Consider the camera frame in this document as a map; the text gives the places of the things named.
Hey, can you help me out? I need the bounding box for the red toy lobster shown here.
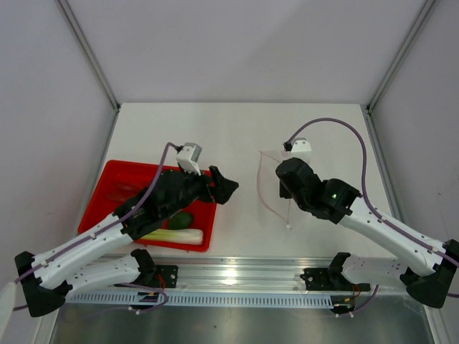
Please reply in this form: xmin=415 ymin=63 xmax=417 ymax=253
xmin=105 ymin=182 xmax=143 ymax=204

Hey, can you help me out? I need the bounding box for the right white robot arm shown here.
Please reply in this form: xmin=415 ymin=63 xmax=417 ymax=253
xmin=275 ymin=158 xmax=458 ymax=309

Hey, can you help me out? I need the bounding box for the slotted cable duct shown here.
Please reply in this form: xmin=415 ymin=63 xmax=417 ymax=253
xmin=67 ymin=290 xmax=349 ymax=309

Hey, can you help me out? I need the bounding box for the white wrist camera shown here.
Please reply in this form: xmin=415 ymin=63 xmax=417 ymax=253
xmin=283 ymin=138 xmax=312 ymax=156
xmin=176 ymin=143 xmax=202 ymax=176

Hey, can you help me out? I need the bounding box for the green avocado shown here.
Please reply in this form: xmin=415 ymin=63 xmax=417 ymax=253
xmin=166 ymin=212 xmax=194 ymax=230

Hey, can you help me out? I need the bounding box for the green celery stalk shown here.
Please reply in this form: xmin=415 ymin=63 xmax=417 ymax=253
xmin=141 ymin=229 xmax=204 ymax=245

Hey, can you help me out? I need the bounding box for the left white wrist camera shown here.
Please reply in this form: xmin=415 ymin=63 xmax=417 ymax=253
xmin=176 ymin=143 xmax=202 ymax=176

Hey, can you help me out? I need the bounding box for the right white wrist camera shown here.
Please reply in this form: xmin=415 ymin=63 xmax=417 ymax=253
xmin=283 ymin=138 xmax=312 ymax=156

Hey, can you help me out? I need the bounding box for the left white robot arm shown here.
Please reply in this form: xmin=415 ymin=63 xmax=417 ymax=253
xmin=14 ymin=166 xmax=239 ymax=317

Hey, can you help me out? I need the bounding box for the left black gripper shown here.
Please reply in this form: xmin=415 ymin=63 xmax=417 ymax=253
xmin=164 ymin=163 xmax=238 ymax=219

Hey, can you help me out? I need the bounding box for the red plastic tray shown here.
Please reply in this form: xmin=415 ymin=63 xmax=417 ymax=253
xmin=78 ymin=160 xmax=217 ymax=252

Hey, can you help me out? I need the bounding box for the clear zip top bag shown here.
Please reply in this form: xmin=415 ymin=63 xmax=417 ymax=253
xmin=256 ymin=150 xmax=293 ymax=231

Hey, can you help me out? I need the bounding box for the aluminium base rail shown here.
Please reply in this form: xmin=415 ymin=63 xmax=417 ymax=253
xmin=48 ymin=256 xmax=439 ymax=292

